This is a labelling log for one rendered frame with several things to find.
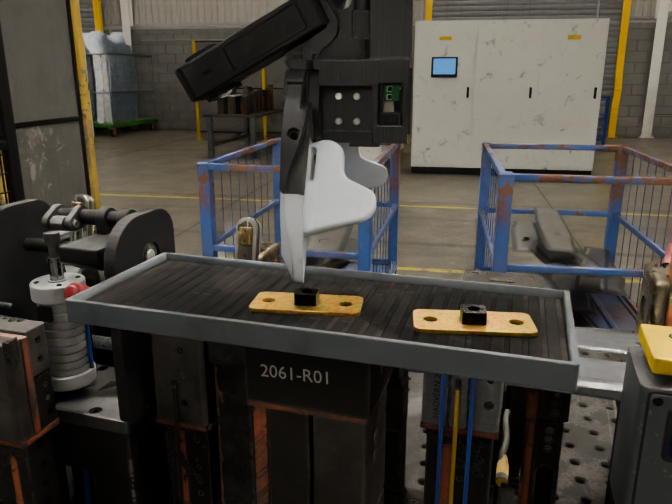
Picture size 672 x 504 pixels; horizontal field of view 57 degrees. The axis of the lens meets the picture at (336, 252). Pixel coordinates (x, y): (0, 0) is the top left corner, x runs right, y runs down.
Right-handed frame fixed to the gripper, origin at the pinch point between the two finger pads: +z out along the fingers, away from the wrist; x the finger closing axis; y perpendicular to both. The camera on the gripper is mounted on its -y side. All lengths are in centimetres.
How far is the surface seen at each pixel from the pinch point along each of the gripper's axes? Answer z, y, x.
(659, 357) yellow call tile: 4.2, 23.4, -5.7
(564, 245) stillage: 61, 72, 238
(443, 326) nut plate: 3.9, 10.0, -3.4
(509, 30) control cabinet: -67, 109, 817
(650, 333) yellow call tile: 4.2, 24.1, -1.9
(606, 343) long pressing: 20, 32, 33
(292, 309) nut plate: 3.9, -1.0, -1.7
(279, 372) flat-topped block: 8.6, -1.8, -2.8
